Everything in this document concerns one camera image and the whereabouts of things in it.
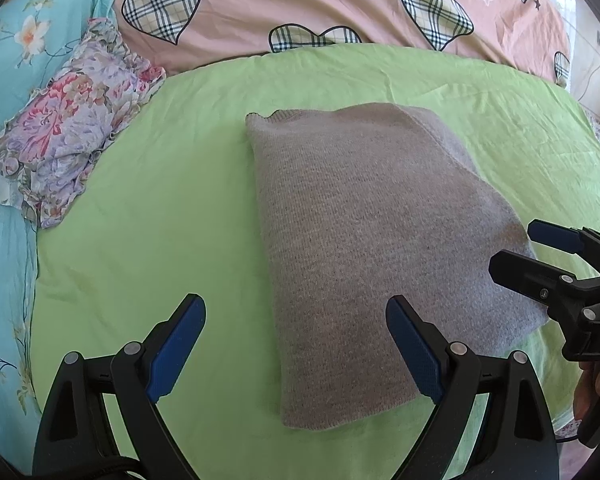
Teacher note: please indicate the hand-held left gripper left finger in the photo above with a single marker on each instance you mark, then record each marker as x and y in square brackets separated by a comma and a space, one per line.
[172, 350]

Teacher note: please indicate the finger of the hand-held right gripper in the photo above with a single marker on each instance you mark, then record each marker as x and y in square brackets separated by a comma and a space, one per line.
[555, 235]
[525, 272]

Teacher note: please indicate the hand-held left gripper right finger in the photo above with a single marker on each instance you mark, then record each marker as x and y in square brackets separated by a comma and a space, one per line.
[415, 350]

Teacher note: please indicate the grey knit sweater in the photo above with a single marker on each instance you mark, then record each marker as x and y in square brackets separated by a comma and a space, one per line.
[360, 235]

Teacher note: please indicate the person's right hand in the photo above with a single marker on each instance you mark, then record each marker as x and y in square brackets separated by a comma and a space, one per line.
[587, 385]

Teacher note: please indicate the green bed sheet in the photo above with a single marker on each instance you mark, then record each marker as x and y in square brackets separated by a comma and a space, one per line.
[180, 200]

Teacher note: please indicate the blue floral bed sheet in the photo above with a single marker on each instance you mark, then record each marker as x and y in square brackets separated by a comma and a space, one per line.
[10, 270]

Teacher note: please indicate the floral ruffled pillow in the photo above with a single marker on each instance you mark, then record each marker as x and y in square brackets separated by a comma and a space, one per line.
[75, 125]

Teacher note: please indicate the pink quilt with plaid hearts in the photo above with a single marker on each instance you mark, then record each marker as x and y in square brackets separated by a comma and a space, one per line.
[305, 0]

